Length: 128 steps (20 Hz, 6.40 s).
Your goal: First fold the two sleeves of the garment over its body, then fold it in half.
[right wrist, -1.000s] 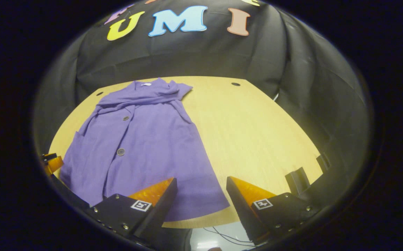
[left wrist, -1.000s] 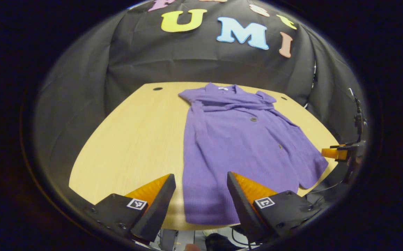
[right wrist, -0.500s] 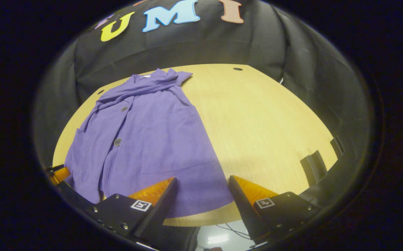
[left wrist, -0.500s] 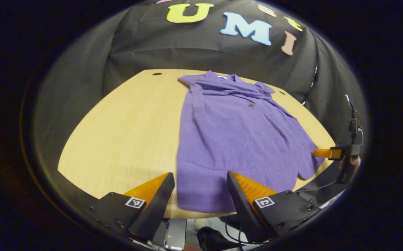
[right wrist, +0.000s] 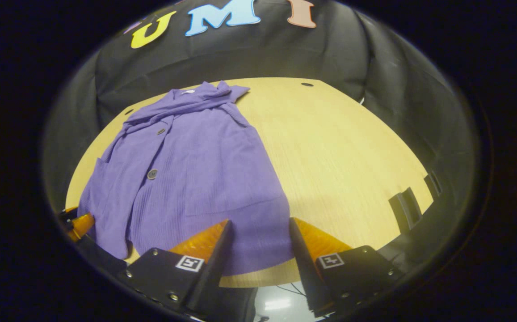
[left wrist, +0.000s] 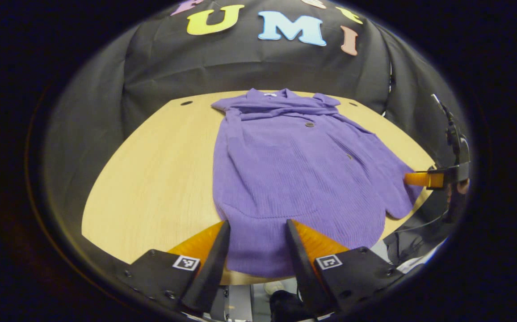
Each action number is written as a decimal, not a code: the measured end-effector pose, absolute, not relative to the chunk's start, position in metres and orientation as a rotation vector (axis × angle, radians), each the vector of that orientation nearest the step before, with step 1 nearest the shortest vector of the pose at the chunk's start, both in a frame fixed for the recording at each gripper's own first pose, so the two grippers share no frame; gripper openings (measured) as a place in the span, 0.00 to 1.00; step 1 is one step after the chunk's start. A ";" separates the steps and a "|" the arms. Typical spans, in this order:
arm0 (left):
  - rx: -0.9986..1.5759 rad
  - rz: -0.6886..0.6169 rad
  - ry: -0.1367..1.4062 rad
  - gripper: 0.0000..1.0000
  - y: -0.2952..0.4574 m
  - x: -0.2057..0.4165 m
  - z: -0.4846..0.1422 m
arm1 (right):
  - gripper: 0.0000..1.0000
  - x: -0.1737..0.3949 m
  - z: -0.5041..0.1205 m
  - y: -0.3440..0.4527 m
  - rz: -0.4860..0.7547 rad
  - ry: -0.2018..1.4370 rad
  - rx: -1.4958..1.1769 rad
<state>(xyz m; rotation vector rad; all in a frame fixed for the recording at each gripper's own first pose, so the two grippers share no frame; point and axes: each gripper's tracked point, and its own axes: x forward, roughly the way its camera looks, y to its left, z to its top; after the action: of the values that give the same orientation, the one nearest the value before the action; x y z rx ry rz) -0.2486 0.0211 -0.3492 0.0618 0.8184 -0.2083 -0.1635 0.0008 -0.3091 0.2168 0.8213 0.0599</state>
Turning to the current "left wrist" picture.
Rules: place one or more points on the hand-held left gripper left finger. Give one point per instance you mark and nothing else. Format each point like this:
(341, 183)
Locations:
(213, 273)

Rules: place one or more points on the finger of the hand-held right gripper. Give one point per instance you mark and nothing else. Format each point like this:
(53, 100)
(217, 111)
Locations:
(423, 179)

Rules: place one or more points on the white sheet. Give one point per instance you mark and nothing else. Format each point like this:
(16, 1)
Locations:
(414, 264)

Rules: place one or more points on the black backdrop cloth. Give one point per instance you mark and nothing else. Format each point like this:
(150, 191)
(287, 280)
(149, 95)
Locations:
(240, 67)

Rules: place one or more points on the dark cloth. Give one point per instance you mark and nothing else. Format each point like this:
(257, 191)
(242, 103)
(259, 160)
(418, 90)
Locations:
(285, 306)

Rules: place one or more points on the purple knit shirt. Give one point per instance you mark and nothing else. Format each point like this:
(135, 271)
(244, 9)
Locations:
(294, 179)

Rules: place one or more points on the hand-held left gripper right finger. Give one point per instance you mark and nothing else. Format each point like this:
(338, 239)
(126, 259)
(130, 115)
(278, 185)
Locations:
(303, 273)

